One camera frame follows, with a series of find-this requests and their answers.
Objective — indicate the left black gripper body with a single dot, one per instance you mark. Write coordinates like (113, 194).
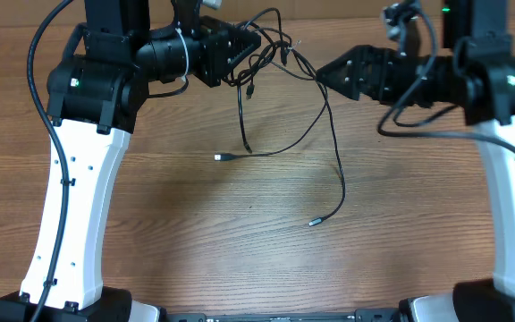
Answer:
(206, 58)

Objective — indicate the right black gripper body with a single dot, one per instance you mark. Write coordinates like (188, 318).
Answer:
(395, 80)

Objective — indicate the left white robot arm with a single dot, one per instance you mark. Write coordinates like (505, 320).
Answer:
(94, 95)

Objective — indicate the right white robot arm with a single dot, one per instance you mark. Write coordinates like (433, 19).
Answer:
(470, 67)

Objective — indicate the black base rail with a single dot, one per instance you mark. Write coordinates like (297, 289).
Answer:
(284, 316)

